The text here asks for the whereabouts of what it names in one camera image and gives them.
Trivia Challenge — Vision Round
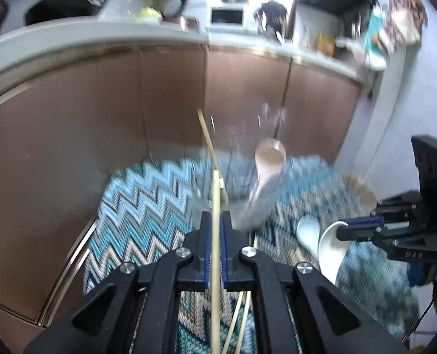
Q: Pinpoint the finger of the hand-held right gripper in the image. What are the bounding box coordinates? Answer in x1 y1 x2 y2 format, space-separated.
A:
347 191 423 227
336 226 387 242

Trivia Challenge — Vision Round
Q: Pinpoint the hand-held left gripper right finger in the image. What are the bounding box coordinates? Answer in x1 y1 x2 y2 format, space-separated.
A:
220 211 407 354

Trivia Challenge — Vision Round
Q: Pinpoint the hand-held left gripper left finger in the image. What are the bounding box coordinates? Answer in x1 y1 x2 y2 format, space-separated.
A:
23 211 213 354

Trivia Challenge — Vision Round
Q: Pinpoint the beige ceramic spoon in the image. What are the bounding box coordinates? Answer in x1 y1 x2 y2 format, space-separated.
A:
342 175 379 214

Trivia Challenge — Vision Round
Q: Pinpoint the pink ceramic spoon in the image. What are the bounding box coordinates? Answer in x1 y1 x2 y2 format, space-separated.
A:
247 138 287 209

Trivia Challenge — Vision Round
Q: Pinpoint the zigzag knitted mat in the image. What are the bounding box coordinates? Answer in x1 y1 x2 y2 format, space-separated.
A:
83 155 420 354

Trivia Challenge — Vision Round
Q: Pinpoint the copper base cabinet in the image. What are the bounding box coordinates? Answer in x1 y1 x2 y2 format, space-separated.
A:
0 40 364 330

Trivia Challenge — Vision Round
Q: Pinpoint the yellow bottle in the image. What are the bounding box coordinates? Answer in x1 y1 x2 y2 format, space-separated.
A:
316 33 335 54

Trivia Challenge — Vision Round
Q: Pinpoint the teal package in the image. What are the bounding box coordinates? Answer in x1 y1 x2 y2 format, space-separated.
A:
362 9 389 71

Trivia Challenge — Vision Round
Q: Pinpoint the brown floral apron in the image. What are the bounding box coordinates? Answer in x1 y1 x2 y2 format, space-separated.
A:
381 0 429 54

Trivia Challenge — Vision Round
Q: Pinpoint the black cloth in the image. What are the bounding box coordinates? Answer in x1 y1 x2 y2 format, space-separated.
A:
254 1 290 41

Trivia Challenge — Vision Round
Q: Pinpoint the white microwave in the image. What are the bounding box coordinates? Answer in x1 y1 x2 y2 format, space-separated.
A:
207 5 247 32

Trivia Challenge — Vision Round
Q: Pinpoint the bowl of green vegetables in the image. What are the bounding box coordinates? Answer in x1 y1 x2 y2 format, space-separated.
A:
133 6 164 23

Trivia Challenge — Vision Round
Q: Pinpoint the black wok with lid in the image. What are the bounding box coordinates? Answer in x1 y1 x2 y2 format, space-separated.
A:
24 0 110 26

